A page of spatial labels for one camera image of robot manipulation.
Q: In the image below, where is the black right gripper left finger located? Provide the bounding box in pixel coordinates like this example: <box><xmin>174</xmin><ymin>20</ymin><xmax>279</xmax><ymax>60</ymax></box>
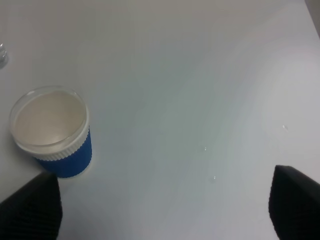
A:
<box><xmin>0</xmin><ymin>172</ymin><xmax>62</xmax><ymax>240</ymax></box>

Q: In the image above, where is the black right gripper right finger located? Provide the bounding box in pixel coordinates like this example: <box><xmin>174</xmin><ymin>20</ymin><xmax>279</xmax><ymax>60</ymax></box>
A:
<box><xmin>268</xmin><ymin>165</ymin><xmax>320</xmax><ymax>240</ymax></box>

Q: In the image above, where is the white cup with blue sleeve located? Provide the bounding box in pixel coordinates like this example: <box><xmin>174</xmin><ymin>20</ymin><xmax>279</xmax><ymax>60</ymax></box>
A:
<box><xmin>9</xmin><ymin>86</ymin><xmax>92</xmax><ymax>178</ymax></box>

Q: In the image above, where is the tall clear drinking glass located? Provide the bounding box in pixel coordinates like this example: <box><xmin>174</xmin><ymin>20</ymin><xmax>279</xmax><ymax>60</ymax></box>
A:
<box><xmin>0</xmin><ymin>43</ymin><xmax>9</xmax><ymax>69</ymax></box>

